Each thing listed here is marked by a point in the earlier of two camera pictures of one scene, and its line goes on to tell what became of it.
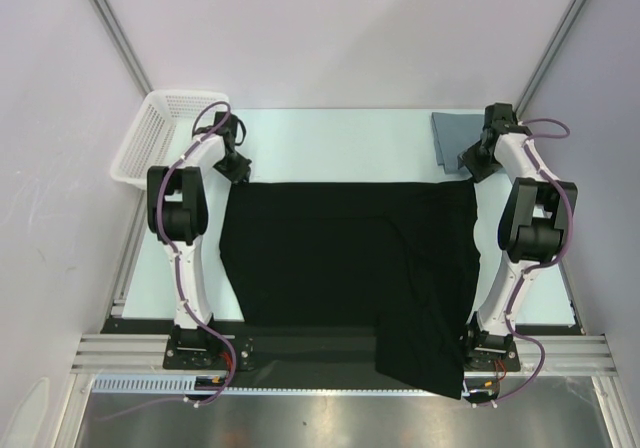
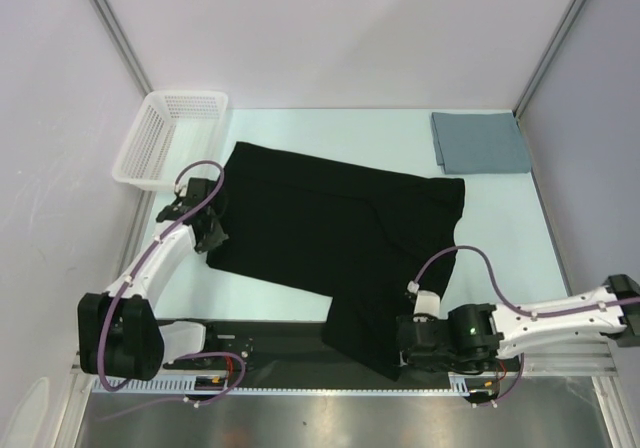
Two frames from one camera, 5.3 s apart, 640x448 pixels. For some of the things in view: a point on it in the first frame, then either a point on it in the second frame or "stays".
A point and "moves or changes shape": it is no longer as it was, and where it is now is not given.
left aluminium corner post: x=112 y=29 stays
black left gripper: x=241 y=174 -> x=217 y=237
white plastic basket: x=161 y=127 stays
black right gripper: x=475 y=163 -> x=412 y=341
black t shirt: x=400 y=256 moves or changes shape
